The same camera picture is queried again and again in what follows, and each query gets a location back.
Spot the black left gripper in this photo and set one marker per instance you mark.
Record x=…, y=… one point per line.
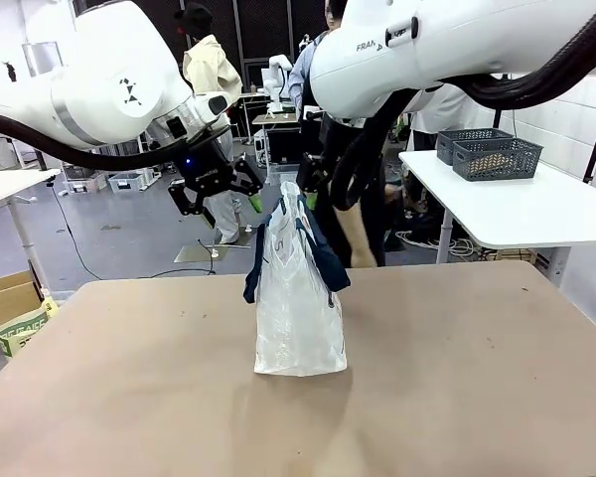
x=206, y=171

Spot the grey plastic mesh basket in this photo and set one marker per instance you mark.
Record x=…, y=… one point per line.
x=469, y=135
x=496, y=159

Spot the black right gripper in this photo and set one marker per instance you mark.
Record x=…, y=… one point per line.
x=310, y=171

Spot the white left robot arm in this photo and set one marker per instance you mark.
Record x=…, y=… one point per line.
x=104, y=74

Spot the brown cardboard box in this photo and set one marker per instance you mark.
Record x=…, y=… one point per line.
x=7, y=298

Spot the small white background robot arm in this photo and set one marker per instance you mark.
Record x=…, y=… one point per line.
x=277, y=69

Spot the white side table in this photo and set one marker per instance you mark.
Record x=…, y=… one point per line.
x=526, y=208

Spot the person in white coat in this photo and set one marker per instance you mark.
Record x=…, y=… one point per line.
x=442, y=111

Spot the metal floor plate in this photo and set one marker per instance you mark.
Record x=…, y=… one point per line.
x=198, y=253

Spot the person in beige coat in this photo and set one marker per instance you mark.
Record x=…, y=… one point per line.
x=208, y=69

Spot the white desk with leg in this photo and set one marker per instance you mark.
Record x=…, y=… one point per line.
x=10, y=186

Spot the black equipment case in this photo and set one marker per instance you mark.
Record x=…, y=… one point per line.
x=283, y=146

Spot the green and white sack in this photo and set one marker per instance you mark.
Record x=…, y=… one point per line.
x=25, y=330

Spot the white storage bin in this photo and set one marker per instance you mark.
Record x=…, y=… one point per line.
x=129, y=180

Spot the person in blue shirt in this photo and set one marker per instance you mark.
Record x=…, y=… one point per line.
x=300, y=79

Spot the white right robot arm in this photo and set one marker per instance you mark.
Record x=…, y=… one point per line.
x=452, y=40

